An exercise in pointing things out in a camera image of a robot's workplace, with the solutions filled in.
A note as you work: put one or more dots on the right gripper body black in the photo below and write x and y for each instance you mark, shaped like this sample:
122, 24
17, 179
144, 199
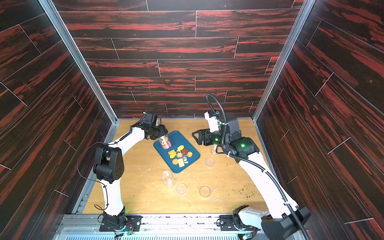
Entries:
202, 137

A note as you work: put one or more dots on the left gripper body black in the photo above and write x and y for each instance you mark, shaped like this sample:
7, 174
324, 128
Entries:
158, 132

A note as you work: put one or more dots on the clear jar with pink cookies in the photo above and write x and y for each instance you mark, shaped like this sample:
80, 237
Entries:
164, 139

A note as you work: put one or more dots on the pink round sandwich cookie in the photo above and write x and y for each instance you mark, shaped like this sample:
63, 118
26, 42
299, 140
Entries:
166, 146

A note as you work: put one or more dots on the clear jar lid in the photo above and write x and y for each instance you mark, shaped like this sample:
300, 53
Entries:
204, 191
210, 162
181, 189

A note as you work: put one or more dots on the brown iced star cookie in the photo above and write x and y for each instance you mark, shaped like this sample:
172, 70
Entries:
184, 151

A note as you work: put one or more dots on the yellow fish shaped cookie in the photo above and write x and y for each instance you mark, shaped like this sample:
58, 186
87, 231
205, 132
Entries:
180, 148

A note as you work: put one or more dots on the yellow square waffle cookie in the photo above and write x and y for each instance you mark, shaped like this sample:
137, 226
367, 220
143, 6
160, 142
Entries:
171, 151

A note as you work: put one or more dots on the pale yellow rectangular biscuit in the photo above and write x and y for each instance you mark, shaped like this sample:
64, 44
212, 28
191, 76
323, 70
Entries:
181, 163

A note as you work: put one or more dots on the clear jar with yellow cookies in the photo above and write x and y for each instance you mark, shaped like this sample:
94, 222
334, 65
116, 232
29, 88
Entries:
167, 178

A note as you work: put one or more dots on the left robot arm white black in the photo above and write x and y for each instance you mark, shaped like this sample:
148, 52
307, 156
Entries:
109, 165

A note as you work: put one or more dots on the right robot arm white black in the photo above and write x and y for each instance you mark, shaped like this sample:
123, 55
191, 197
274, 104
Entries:
284, 216

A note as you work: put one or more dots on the teal plastic tray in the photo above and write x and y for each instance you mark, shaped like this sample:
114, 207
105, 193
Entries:
177, 139

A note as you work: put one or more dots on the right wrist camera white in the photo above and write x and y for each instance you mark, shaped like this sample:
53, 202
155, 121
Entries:
212, 121

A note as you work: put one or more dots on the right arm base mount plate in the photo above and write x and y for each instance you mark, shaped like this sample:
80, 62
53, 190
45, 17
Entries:
229, 223

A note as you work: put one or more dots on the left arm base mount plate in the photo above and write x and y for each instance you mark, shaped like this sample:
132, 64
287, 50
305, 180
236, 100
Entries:
128, 223

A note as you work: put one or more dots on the aluminium front rail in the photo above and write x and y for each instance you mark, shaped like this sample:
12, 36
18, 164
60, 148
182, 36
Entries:
153, 227

